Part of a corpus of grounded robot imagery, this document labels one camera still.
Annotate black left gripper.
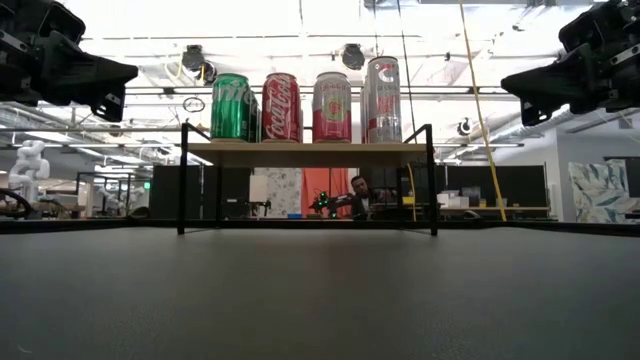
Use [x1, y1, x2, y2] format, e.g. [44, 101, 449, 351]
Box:
[0, 0, 140, 124]

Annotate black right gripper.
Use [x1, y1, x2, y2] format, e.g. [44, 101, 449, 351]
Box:
[501, 0, 640, 127]

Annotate red Coca-Cola can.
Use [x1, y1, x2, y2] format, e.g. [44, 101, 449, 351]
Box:
[261, 72, 303, 144]

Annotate pink white Spindrift can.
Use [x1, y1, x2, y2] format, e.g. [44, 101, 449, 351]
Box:
[312, 71, 353, 144]

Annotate wooden shelf black legs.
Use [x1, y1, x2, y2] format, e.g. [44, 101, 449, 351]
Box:
[177, 121, 440, 237]

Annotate white robot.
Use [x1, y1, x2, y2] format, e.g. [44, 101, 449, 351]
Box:
[7, 139, 51, 204]

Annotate thin hanging hoop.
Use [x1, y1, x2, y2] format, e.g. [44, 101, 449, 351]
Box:
[181, 95, 207, 114]

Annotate leaf print fabric panel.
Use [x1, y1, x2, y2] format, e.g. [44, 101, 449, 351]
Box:
[568, 158, 640, 225]

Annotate black upright panel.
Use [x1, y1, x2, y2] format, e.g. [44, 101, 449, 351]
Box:
[149, 164, 252, 220]
[444, 164, 550, 209]

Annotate black monitor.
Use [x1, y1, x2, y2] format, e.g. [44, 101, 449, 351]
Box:
[624, 155, 640, 199]

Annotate wooden top desk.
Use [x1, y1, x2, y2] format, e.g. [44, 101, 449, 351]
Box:
[438, 205, 552, 220]

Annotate white box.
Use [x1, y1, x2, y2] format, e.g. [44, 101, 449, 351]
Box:
[436, 191, 471, 209]

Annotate person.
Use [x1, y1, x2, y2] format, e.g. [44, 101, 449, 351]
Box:
[344, 174, 382, 221]

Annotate grey speckled panel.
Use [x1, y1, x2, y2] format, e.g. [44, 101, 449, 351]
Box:
[252, 167, 304, 219]

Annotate orange panel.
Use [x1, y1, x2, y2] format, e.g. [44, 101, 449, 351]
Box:
[301, 167, 352, 217]

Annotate black ring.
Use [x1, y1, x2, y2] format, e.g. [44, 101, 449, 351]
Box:
[0, 187, 34, 220]

